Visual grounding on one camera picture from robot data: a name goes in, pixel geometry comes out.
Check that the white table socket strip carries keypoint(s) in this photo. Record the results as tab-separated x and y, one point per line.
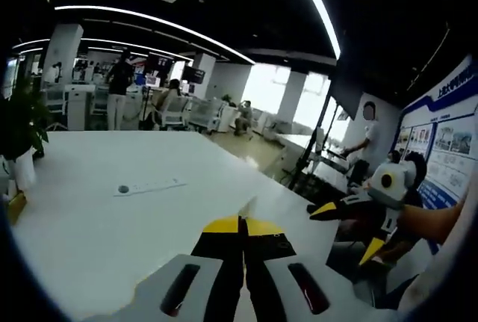
157	185

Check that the ceiling light strip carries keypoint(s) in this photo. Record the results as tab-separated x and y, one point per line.
321	8
149	19

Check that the green potted plant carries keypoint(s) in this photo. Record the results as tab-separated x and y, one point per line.
22	120

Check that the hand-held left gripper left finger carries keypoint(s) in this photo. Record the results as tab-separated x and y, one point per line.
220	262

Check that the yellow silicone block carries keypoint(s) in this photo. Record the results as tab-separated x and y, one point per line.
16	208

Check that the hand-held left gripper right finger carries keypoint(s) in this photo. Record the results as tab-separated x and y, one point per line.
269	262

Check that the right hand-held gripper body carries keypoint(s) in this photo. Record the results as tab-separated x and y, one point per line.
401	184

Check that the black tripod stand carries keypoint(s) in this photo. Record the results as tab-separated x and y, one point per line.
304	157

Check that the dark display screen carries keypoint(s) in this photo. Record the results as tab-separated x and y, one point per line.
193	74
160	63

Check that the white office chair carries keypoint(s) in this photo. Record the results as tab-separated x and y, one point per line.
177	113

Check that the wall poster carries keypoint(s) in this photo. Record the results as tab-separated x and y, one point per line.
448	142

